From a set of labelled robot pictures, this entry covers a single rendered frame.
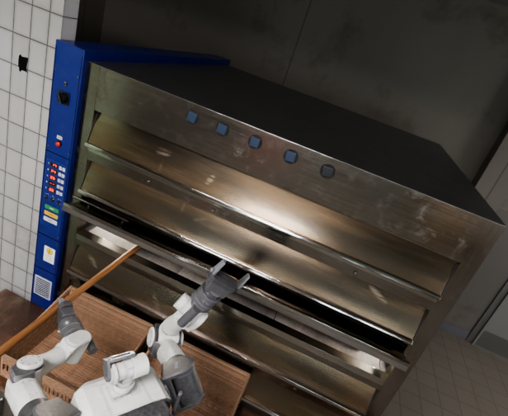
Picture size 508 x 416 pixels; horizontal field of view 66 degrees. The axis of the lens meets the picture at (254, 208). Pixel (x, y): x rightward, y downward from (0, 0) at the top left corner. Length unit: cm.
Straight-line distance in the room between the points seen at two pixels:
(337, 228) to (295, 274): 31
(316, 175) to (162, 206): 79
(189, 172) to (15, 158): 105
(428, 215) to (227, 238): 91
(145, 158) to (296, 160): 74
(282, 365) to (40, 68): 192
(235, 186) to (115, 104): 69
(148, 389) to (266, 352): 95
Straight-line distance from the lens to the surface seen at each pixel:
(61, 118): 220
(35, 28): 229
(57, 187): 234
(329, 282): 190
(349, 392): 226
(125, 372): 130
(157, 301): 229
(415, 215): 175
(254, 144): 173
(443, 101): 453
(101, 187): 218
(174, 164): 192
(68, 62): 213
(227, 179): 184
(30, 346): 254
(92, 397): 136
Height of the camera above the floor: 248
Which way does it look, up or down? 24 degrees down
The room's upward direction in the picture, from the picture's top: 19 degrees clockwise
